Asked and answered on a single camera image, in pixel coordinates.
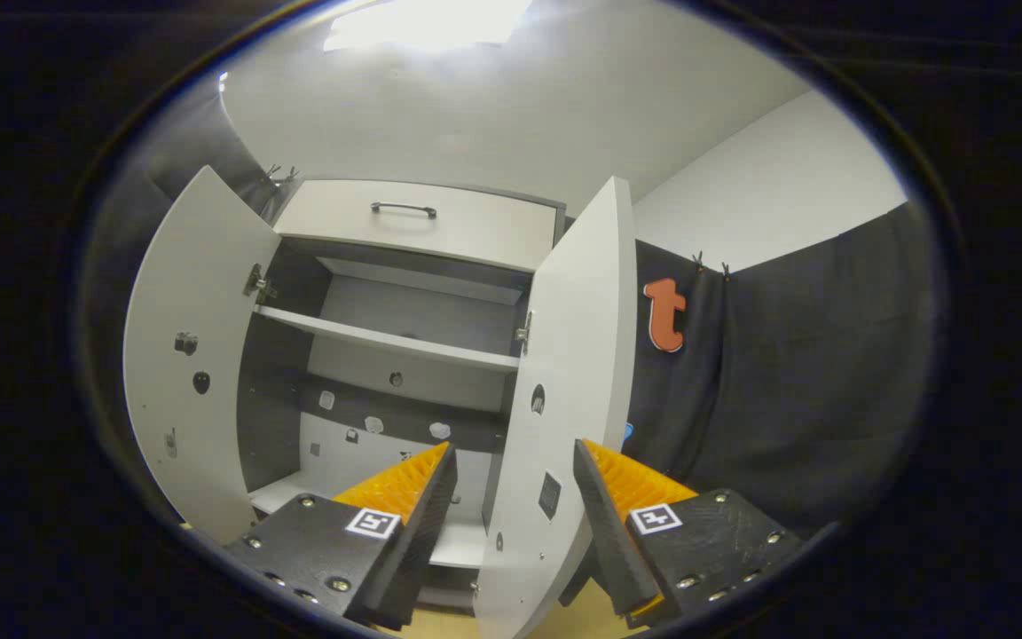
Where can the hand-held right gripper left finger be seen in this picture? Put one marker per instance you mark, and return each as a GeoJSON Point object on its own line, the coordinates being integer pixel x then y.
{"type": "Point", "coordinates": [422, 532]}

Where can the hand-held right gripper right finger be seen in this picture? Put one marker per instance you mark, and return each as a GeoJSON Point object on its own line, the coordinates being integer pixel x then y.
{"type": "Point", "coordinates": [613, 532]}

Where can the white cabinet door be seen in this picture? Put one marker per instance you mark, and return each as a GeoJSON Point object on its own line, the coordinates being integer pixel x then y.
{"type": "Point", "coordinates": [192, 266]}
{"type": "Point", "coordinates": [577, 355]}

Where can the white shoe cabinet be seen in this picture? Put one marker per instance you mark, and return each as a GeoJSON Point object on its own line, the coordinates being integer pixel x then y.
{"type": "Point", "coordinates": [285, 399]}

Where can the metal door hinge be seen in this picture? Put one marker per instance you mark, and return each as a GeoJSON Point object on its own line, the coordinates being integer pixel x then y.
{"type": "Point", "coordinates": [255, 284]}
{"type": "Point", "coordinates": [524, 333]}

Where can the white cabinet drawer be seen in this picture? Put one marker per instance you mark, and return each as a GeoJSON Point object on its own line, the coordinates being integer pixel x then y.
{"type": "Point", "coordinates": [475, 231]}

